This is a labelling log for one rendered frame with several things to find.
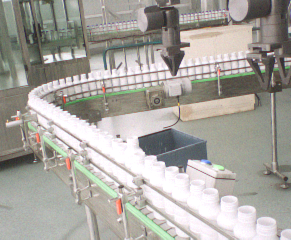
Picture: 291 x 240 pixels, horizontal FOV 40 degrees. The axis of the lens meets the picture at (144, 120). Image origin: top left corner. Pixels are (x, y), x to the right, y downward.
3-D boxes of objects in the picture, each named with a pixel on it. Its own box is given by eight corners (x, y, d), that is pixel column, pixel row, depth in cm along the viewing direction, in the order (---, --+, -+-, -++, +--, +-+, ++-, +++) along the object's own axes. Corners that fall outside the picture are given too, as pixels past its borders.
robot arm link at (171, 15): (182, 5, 121) (171, 6, 126) (163, 8, 118) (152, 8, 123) (183, 29, 123) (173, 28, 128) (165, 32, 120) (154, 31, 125)
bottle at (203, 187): (187, 245, 103) (181, 186, 98) (196, 233, 108) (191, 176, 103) (209, 250, 100) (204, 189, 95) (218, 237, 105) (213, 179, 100)
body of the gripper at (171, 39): (153, 52, 126) (150, 28, 124) (178, 47, 132) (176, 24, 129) (166, 54, 121) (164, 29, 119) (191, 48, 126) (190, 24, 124)
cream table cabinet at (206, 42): (238, 101, 639) (234, 25, 607) (256, 109, 580) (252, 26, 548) (171, 112, 621) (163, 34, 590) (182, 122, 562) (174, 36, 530)
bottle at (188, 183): (177, 240, 105) (171, 182, 101) (175, 228, 111) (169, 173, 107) (200, 238, 105) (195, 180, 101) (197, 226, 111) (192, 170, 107)
